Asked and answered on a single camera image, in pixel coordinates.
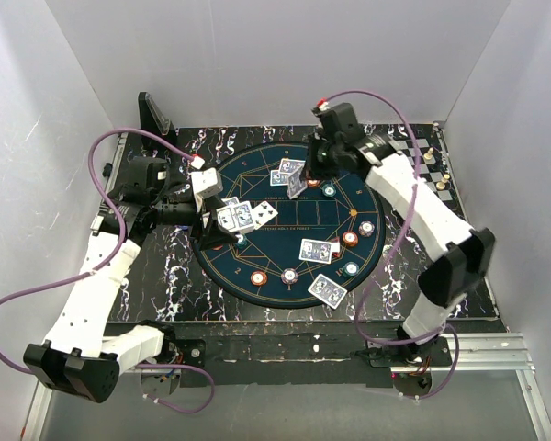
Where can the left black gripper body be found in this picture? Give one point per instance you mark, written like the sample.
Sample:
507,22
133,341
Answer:
178,210

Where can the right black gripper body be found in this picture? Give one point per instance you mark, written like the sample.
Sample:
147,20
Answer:
322,163

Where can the blue playing card deck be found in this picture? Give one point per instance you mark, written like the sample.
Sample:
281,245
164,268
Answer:
225,218

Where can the blue-backed playing cards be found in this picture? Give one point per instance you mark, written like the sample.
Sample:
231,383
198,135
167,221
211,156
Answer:
243,217

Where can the dealt blue-backed card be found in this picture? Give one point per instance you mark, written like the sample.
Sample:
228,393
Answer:
231,201
326,290
278,179
315,251
289,166

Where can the blue-backed community card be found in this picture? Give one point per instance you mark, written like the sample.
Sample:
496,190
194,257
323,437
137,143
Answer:
296,183

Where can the orange poker chip stack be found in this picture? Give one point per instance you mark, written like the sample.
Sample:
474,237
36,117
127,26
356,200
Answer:
258,278

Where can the white-blue poker chip stack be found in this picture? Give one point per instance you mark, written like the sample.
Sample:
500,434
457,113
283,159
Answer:
289,276

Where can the green poker chip stack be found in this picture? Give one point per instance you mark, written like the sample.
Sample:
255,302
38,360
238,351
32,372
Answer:
350,269

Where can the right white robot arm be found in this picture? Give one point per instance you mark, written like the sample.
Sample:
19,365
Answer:
459,253

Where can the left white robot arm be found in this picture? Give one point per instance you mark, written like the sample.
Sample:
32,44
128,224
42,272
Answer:
74,358

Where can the round blue poker mat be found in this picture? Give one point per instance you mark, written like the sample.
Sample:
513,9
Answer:
275,247

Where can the black card shoe stand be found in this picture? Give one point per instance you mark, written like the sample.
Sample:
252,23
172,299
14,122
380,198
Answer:
153,120

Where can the cream chess piece tall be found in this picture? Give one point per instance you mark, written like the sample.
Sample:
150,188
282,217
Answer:
428,156

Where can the black white chess board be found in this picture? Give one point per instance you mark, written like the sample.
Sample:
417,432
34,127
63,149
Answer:
436,173

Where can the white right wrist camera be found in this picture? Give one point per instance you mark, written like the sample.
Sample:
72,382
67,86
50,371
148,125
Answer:
321,107

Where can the black rail end knob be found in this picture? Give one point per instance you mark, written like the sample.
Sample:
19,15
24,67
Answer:
107,169

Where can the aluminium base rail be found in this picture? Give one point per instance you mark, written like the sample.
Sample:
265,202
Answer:
492,394

